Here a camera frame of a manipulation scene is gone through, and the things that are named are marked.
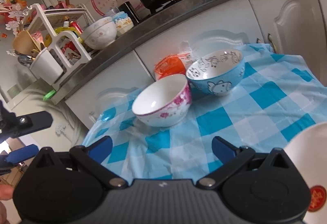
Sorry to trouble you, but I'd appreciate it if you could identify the blue cartoon bowl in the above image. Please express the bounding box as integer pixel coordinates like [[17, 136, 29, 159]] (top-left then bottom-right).
[[186, 48, 245, 96]]

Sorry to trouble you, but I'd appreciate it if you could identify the white floral ceramic bowl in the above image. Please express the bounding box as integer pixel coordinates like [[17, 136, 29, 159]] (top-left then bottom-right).
[[80, 17, 117, 50]]

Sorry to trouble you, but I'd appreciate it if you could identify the white utensil holder cup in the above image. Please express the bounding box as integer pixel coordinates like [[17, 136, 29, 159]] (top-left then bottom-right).
[[30, 48, 63, 82]]

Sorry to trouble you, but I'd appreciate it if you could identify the pink floral white bowl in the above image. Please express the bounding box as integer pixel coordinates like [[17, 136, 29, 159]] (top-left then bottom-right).
[[132, 74, 192, 127]]

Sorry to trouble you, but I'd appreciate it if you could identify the cabinet door handle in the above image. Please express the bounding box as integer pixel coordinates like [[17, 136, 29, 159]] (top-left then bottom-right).
[[267, 33, 278, 54]]

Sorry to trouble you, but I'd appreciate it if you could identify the blue checkered tablecloth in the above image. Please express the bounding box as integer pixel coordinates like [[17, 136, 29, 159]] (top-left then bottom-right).
[[83, 44, 326, 181]]

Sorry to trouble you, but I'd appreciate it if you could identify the left hand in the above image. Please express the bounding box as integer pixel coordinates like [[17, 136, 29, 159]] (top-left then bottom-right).
[[0, 184, 14, 224]]

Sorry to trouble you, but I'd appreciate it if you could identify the green clip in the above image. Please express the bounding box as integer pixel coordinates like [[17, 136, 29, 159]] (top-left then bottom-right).
[[43, 90, 57, 101]]

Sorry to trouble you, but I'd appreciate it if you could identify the red white bowl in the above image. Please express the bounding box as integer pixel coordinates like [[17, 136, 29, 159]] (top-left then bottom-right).
[[284, 122, 326, 223]]

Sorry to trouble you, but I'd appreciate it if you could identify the soy sauce bottle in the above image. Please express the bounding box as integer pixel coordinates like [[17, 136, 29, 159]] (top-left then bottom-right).
[[116, 0, 140, 25]]

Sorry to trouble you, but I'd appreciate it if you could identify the white condiment rack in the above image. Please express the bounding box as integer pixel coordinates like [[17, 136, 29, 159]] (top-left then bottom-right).
[[22, 3, 95, 90]]

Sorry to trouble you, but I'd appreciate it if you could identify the blue white jar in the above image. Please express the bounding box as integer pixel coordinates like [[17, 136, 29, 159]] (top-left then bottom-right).
[[113, 11, 134, 37]]

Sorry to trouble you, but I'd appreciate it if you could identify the orange white package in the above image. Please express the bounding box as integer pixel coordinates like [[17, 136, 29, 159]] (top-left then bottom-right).
[[154, 41, 195, 81]]

